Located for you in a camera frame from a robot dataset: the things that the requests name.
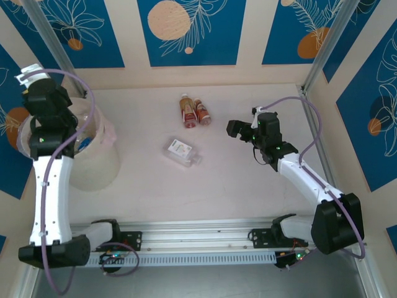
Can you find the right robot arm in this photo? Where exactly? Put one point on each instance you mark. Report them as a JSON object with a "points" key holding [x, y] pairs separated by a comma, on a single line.
{"points": [[307, 180]]}

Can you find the square clear bottle white label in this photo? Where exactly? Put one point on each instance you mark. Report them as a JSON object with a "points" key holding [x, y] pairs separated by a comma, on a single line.
{"points": [[181, 150]]}

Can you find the blue label sports drink bottle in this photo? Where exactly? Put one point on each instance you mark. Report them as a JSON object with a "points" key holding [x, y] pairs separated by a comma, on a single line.
{"points": [[83, 143]]}

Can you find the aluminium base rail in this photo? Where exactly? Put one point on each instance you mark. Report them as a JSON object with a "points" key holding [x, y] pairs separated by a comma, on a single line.
{"points": [[198, 236]]}

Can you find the orange label juice bottle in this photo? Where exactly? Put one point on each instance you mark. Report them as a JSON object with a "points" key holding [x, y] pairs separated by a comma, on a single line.
{"points": [[187, 111]]}

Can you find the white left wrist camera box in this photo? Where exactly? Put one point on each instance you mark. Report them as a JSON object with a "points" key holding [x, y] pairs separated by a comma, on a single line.
{"points": [[31, 73]]}

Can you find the red brown label bottle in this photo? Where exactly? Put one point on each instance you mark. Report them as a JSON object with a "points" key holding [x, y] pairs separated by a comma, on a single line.
{"points": [[203, 113]]}

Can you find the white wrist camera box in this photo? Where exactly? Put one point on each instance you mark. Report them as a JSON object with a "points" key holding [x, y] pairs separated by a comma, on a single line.
{"points": [[257, 118], [31, 73]]}

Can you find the control circuit board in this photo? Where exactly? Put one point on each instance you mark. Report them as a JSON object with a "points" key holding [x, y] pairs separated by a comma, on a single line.
{"points": [[291, 259], [111, 258]]}

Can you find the white round waste bin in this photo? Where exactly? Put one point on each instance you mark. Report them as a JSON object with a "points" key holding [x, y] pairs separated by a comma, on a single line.
{"points": [[96, 167]]}

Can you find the aluminium frame post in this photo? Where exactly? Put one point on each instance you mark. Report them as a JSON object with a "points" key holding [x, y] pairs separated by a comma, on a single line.
{"points": [[332, 46], [52, 46]]}

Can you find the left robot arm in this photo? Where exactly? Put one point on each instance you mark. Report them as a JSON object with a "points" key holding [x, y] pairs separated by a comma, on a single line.
{"points": [[51, 198]]}

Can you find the clear plastic bin liner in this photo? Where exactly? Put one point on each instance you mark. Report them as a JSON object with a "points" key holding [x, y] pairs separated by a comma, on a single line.
{"points": [[109, 133]]}

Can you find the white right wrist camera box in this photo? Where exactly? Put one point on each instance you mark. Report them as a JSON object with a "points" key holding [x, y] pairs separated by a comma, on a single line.
{"points": [[257, 118]]}

